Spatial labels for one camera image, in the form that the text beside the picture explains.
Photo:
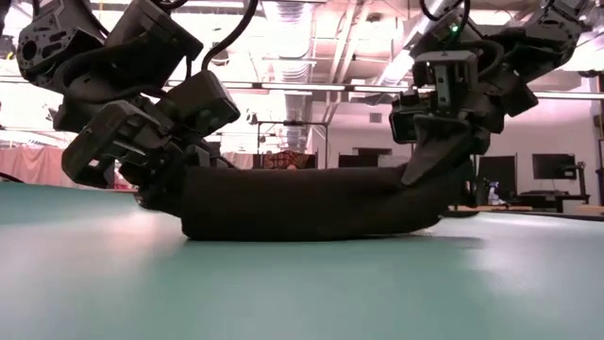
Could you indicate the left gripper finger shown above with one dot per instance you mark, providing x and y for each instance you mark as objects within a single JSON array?
[
  {"x": 160, "y": 186},
  {"x": 207, "y": 156}
]

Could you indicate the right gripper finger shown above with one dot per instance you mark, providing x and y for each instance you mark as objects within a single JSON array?
[{"x": 439, "y": 146}]

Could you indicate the black towel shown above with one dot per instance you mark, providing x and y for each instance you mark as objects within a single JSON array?
[{"x": 307, "y": 208}]

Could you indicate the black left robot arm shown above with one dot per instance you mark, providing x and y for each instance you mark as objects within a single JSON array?
[{"x": 132, "y": 56}]

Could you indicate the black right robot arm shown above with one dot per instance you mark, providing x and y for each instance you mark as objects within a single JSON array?
[{"x": 533, "y": 42}]

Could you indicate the white curtain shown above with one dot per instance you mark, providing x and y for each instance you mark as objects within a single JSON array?
[{"x": 243, "y": 159}]

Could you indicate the black monitor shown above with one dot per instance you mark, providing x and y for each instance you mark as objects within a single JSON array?
[
  {"x": 498, "y": 172},
  {"x": 554, "y": 166}
]

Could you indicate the long black-edged table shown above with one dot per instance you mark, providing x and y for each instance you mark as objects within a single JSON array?
[{"x": 462, "y": 212}]

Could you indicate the white blue spray bottle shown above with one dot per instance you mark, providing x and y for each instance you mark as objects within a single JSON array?
[{"x": 494, "y": 193}]

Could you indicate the red patterned panel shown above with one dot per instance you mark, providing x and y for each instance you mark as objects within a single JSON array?
[{"x": 283, "y": 158}]

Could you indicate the dark cabinet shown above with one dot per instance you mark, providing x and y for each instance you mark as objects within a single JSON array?
[{"x": 363, "y": 158}]

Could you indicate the pink curtain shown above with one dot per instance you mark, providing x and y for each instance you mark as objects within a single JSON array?
[{"x": 28, "y": 165}]

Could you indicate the black ceiling dome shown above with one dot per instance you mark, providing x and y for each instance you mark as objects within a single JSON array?
[{"x": 219, "y": 56}]

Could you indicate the long ceiling light bar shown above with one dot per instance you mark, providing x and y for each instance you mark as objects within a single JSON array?
[{"x": 302, "y": 87}]

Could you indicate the dark desk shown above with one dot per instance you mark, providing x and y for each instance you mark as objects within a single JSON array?
[{"x": 552, "y": 197}]

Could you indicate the green table mat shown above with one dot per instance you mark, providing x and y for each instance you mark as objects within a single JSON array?
[{"x": 302, "y": 293}]

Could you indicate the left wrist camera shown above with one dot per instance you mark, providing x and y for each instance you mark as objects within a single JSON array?
[{"x": 203, "y": 104}]

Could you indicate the small ceiling dome camera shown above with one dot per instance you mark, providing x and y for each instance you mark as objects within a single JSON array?
[{"x": 251, "y": 117}]

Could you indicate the silver ventilation duct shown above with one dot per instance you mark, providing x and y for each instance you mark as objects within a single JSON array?
[
  {"x": 292, "y": 28},
  {"x": 401, "y": 61}
]

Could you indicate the black metal frame stand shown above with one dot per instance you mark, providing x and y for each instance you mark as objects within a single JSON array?
[{"x": 292, "y": 123}]

